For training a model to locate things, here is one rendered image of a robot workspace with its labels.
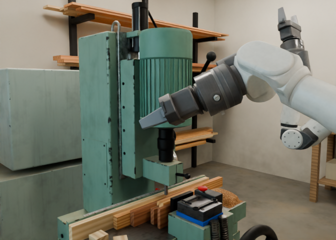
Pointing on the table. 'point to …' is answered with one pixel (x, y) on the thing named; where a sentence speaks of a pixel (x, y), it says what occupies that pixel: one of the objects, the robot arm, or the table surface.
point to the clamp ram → (179, 199)
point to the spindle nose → (166, 144)
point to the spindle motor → (164, 67)
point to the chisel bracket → (162, 170)
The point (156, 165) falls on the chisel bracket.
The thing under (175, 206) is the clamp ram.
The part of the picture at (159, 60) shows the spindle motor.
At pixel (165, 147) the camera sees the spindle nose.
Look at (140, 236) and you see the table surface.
